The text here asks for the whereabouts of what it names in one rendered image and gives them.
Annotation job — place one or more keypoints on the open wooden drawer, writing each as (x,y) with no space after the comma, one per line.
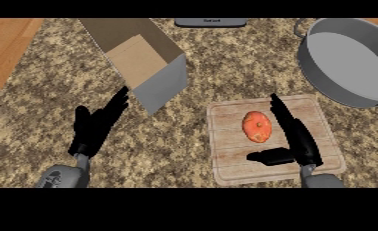
(133,46)

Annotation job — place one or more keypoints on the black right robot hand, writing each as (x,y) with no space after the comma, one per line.
(297,138)

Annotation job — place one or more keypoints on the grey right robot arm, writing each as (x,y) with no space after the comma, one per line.
(318,177)

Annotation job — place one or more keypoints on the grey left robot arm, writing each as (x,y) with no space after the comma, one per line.
(67,174)

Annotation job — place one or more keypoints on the grey drawer front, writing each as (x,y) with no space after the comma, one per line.
(163,85)

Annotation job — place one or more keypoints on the grey metal pot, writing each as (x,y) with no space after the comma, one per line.
(340,68)

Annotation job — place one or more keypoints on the dark grey appliance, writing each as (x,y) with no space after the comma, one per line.
(210,22)

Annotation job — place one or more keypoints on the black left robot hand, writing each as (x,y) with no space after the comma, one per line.
(96,125)

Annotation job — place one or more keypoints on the pale wooden cutting board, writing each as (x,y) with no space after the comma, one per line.
(231,155)

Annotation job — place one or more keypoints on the orange squash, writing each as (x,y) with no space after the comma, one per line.
(257,126)

